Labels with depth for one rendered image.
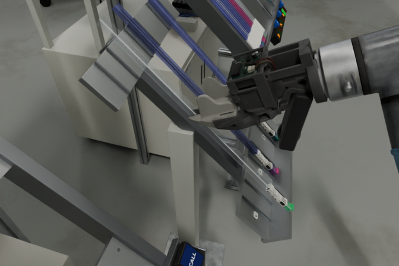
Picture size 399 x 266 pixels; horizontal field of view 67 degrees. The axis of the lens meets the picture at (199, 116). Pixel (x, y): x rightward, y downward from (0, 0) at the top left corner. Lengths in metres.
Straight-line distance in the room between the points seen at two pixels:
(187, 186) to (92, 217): 0.38
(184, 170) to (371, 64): 0.51
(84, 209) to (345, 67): 0.41
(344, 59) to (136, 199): 1.32
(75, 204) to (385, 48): 0.45
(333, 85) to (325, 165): 1.41
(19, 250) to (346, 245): 1.26
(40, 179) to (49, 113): 1.71
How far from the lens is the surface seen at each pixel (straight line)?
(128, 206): 1.57
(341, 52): 0.41
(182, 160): 0.74
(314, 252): 1.52
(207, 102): 0.45
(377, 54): 0.41
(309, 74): 0.41
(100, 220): 0.51
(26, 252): 0.86
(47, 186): 0.49
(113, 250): 0.53
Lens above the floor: 1.32
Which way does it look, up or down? 43 degrees down
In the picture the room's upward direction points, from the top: straight up
